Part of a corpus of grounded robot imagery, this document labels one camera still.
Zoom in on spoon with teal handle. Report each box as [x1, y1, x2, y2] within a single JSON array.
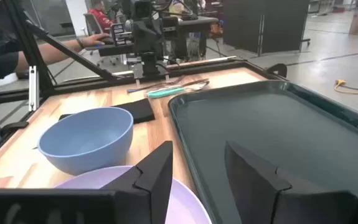
[[146, 81, 211, 100]]

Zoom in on person's hand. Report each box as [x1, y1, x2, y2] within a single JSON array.
[[80, 32, 113, 49]]

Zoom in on blue plastic bowl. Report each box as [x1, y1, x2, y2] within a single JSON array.
[[37, 107, 134, 176]]

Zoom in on black aluminium table frame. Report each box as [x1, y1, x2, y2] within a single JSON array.
[[0, 0, 288, 169]]

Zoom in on black desk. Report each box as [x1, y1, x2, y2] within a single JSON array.
[[84, 42, 136, 58]]

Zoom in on silver frame bracket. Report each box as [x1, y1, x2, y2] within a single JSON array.
[[28, 65, 40, 112]]

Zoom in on yellow extension cable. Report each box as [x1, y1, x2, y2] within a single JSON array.
[[334, 79, 358, 95]]

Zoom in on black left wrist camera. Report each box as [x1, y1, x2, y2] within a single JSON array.
[[131, 0, 153, 20]]

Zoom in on person's forearm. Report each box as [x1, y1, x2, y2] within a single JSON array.
[[16, 39, 85, 73]]

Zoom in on black work table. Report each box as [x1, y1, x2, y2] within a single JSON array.
[[163, 15, 219, 60]]

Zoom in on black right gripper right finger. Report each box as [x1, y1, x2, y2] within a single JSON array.
[[224, 141, 357, 224]]

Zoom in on dark green serving tray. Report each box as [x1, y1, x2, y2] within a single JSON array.
[[168, 80, 358, 224]]

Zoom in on lilac plastic plate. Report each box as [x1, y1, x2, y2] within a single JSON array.
[[54, 165, 213, 224]]

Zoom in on black cabinet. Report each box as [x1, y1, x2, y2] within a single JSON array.
[[222, 0, 311, 57]]

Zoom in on iridescent rainbow fork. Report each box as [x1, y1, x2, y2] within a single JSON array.
[[126, 76, 187, 94]]

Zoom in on grey office chair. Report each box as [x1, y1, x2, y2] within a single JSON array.
[[83, 12, 105, 37]]

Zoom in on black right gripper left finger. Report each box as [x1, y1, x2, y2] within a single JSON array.
[[100, 140, 174, 224]]

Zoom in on black rounded clamp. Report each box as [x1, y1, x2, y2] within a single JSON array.
[[265, 63, 288, 79]]

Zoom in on knife with marbled handle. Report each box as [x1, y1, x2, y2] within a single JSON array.
[[153, 78, 210, 93]]

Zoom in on black cloth napkin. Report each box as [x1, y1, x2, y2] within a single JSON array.
[[58, 98, 156, 125]]

